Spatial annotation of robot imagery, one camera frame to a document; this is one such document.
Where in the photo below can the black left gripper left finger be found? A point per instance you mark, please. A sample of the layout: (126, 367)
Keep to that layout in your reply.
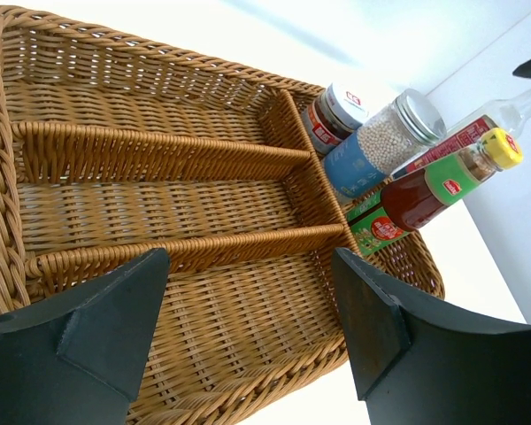
(78, 357)

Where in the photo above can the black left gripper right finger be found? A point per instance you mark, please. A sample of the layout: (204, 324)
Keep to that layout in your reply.
(417, 359)

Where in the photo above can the black cap clear vinegar bottle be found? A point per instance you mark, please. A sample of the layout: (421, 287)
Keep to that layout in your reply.
(509, 114)

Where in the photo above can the yellow cap chili sauce bottle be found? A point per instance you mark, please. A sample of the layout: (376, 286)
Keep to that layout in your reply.
(407, 204)

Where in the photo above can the silver lid peppercorn jar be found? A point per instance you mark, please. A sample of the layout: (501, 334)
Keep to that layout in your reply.
(400, 131)

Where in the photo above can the white lid red sauce jar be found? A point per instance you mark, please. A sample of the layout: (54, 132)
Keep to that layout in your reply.
(333, 115)

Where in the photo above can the brown wicker divided basket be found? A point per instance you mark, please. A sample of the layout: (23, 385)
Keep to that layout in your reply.
(112, 145)

